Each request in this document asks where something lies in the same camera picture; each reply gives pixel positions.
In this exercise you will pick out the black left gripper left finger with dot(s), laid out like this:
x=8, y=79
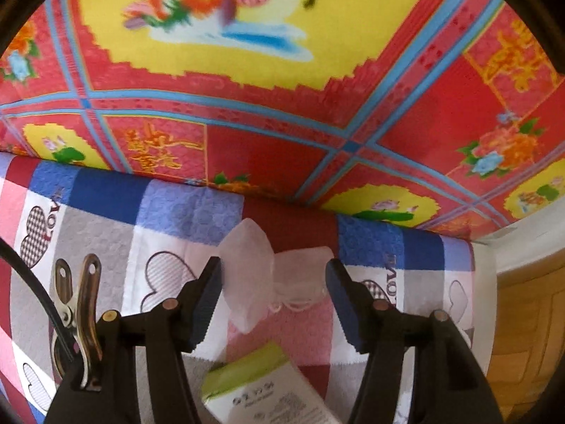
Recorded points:
x=173, y=328

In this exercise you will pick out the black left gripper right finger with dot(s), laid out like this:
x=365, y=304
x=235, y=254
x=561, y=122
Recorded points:
x=449, y=385

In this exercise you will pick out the metal spring clamp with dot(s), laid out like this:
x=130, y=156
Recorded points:
x=77, y=311

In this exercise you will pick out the white green cardboard box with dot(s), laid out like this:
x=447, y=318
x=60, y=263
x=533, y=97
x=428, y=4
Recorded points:
x=263, y=387

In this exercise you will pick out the white bedside table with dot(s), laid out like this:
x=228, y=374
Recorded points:
x=527, y=241

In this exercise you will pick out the red floral patterned headboard cloth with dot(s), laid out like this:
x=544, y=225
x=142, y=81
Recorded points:
x=446, y=115

